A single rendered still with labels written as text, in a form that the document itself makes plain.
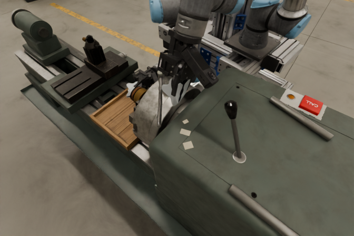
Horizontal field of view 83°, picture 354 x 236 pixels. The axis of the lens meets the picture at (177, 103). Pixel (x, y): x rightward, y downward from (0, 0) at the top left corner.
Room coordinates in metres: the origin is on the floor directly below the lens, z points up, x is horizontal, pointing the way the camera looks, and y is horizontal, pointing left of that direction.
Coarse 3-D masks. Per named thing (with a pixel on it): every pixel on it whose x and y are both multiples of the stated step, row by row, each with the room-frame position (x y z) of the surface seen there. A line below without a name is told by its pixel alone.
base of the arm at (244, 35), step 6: (246, 24) 0.97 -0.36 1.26; (246, 30) 0.95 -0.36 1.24; (252, 30) 0.92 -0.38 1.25; (258, 30) 0.91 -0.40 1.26; (264, 30) 0.91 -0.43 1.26; (240, 36) 0.97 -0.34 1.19; (246, 36) 0.93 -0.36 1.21; (252, 36) 0.91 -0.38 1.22; (258, 36) 0.91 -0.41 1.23; (264, 36) 0.91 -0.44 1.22; (240, 42) 0.95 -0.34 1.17; (246, 42) 0.92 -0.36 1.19; (252, 42) 0.90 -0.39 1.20; (258, 42) 0.91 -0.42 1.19; (264, 42) 0.91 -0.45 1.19; (252, 48) 0.89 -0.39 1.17; (258, 48) 0.89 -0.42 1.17
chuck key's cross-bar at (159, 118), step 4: (160, 64) 0.58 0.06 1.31; (160, 80) 0.50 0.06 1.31; (160, 84) 0.48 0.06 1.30; (160, 88) 0.46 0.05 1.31; (160, 92) 0.44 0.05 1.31; (160, 96) 0.42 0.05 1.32; (160, 100) 0.40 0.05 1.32; (160, 104) 0.38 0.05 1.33; (160, 108) 0.36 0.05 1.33; (160, 112) 0.34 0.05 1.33; (160, 116) 0.33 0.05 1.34; (160, 120) 0.31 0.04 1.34; (160, 124) 0.30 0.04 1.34
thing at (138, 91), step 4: (136, 88) 0.65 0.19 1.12; (140, 88) 0.65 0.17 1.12; (144, 88) 0.65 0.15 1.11; (132, 92) 0.63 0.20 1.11; (136, 92) 0.63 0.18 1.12; (140, 92) 0.62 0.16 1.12; (144, 92) 0.62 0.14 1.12; (132, 96) 0.62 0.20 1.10; (136, 96) 0.61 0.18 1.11; (140, 96) 0.60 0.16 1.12; (132, 100) 0.62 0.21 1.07; (136, 100) 0.60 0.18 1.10
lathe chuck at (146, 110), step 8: (168, 80) 0.58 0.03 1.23; (152, 88) 0.53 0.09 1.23; (144, 96) 0.51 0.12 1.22; (152, 96) 0.50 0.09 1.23; (168, 96) 0.49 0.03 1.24; (144, 104) 0.48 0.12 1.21; (152, 104) 0.47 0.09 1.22; (136, 112) 0.46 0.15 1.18; (144, 112) 0.45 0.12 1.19; (152, 112) 0.44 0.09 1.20; (136, 120) 0.45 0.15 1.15; (144, 120) 0.43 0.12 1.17; (152, 120) 0.42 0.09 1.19; (144, 128) 0.41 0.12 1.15; (144, 136) 0.40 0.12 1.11
